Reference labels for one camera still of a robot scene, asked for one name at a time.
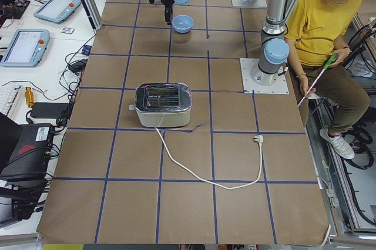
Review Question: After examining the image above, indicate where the lower teach pendant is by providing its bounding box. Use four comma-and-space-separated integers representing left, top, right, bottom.
1, 29, 50, 67

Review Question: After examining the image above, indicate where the white toaster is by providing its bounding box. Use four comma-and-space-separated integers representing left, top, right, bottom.
129, 83, 192, 128

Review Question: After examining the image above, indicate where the white toaster power cable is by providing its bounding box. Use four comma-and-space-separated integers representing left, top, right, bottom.
155, 127, 264, 190

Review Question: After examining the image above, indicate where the black power adapter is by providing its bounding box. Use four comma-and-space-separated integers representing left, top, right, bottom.
30, 102, 68, 119

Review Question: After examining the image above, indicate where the upper teach pendant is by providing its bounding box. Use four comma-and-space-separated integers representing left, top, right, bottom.
33, 0, 81, 23

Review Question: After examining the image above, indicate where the black laptop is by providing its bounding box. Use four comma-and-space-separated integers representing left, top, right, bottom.
0, 112, 56, 188

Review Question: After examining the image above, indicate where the blue bowl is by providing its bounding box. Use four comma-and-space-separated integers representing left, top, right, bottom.
172, 15, 194, 33

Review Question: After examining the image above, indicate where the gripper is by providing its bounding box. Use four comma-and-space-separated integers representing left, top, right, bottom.
160, 0, 174, 25

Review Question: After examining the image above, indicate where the teach pendant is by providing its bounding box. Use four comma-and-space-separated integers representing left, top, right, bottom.
33, 0, 81, 23
1, 29, 50, 67

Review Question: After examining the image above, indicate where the white keyboard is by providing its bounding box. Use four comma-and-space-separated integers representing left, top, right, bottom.
1, 85, 25, 118

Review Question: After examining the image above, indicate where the green handled stick tool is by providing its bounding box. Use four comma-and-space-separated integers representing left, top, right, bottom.
298, 53, 338, 107

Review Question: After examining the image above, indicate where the person in yellow shirt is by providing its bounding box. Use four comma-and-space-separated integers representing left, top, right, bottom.
284, 0, 370, 160

